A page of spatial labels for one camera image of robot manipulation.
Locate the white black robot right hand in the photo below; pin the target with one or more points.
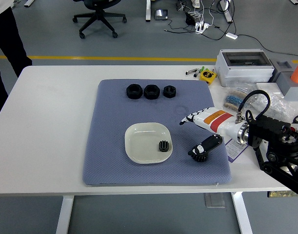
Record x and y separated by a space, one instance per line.
217 118

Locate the large black gear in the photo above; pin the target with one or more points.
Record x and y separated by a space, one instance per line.
201 159

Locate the small black gear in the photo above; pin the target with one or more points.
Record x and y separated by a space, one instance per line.
164 146

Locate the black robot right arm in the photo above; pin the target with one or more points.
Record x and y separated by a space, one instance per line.
270 131

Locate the small black hex nut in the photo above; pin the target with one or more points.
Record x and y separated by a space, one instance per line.
169 92

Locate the white flat box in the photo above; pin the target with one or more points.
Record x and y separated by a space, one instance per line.
267 86

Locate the large black hex nut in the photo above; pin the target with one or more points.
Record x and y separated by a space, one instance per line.
152 92
134 92

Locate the bag of blue resistors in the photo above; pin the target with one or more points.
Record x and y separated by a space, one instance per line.
234 100

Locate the purple-edged label card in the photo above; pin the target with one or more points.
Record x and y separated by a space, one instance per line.
234 152

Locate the yellow tape measure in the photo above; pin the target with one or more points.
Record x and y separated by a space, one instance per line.
207 75

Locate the clear plastic parts bag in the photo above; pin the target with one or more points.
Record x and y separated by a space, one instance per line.
280 107

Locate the white square plate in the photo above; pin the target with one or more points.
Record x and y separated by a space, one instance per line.
144 143

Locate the grey block holder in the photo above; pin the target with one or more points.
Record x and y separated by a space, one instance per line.
293 91

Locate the white power adapter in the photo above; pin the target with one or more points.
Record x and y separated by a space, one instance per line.
231 35

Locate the white power strip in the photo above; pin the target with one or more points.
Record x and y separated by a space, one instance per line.
202 27

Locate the white table leg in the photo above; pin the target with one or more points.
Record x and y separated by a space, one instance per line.
64 214
242 214

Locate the yellow connector strip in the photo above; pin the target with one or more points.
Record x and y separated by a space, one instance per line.
283 194

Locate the black power adapter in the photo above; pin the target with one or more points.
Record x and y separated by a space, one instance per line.
190 19

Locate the white desk leg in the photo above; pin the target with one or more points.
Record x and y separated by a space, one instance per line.
226 12
148 11

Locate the blue-grey textured mat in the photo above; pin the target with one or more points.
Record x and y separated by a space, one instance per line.
109 151

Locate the black desk phone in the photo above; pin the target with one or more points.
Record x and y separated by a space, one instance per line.
161 14

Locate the black office chair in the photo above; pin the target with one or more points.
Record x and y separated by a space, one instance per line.
100 14

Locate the person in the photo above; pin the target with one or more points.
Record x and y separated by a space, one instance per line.
7 44

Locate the grey electrical enclosure box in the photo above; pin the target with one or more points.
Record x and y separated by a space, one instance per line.
246 70

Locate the grey metal table bracket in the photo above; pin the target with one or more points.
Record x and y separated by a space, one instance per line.
214 200

